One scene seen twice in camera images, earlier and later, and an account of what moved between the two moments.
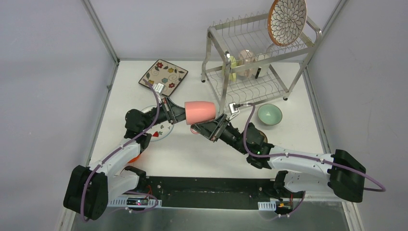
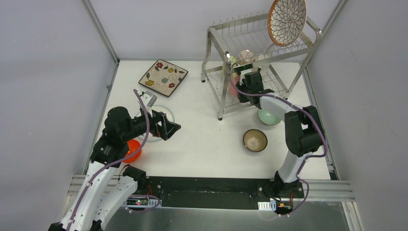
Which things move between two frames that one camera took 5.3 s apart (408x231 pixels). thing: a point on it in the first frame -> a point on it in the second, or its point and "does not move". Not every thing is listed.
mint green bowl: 269,114 does not move
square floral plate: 169,74 does not move
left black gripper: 172,110 -> 160,125
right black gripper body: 227,134 -> 242,85
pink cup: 197,111 -> 233,91
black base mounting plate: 220,193 does not move
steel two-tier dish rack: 249,58 does not move
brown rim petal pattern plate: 286,19 does not move
